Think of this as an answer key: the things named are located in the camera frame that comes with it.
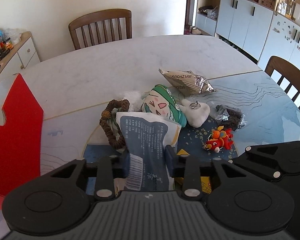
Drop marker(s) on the white wrapper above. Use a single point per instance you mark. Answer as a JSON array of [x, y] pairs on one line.
[[135, 99]]

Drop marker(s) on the red dragon plush keychain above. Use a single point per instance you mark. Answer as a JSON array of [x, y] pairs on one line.
[[219, 139]]

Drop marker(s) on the wooden chair at far side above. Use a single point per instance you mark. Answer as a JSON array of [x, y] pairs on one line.
[[101, 27]]

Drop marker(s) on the clear bag of dark bits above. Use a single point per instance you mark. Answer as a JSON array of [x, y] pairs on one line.
[[229, 117]]

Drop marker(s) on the white wooden sideboard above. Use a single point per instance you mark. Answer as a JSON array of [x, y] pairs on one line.
[[16, 57]]

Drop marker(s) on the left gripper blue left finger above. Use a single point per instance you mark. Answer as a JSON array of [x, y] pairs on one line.
[[120, 165]]

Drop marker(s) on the silver foil snack bag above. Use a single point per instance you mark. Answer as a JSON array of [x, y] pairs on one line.
[[187, 82]]

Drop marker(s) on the wooden chair at right side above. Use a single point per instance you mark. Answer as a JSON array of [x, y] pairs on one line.
[[288, 72]]

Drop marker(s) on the wooden chair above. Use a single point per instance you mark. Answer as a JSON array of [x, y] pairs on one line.
[[101, 27], [288, 72]]

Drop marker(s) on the blue white snack packet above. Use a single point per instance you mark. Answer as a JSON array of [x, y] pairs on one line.
[[146, 136]]

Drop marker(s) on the green cartoon face plush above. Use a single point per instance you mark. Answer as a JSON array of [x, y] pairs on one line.
[[160, 101]]

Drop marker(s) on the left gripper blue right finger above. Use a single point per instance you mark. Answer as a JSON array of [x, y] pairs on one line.
[[172, 162]]

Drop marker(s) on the red white cardboard box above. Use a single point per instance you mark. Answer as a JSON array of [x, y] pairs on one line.
[[20, 138]]

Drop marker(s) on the blue patterned table mat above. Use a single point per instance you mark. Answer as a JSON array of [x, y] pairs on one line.
[[269, 115]]

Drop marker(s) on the white wall cabinet unit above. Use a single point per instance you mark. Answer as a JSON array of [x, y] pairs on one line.
[[259, 28]]

